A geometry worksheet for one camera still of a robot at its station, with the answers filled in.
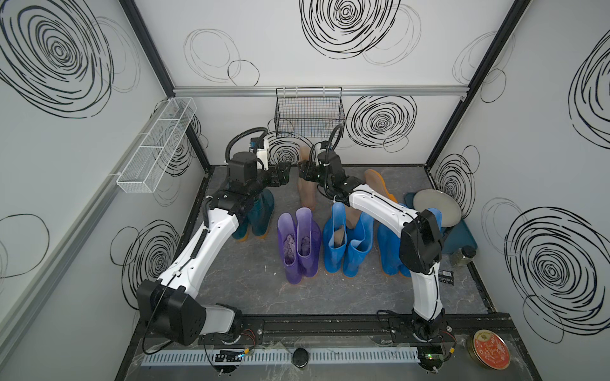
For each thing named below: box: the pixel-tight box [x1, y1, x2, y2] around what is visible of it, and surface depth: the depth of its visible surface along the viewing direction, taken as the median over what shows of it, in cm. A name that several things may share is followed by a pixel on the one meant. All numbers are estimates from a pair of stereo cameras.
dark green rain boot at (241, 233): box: [231, 213, 250, 243], surface depth 95 cm
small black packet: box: [438, 268, 455, 286], surface depth 86 cm
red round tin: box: [467, 329, 511, 371], surface depth 69 cm
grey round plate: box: [413, 188, 462, 228], surface depth 107 cm
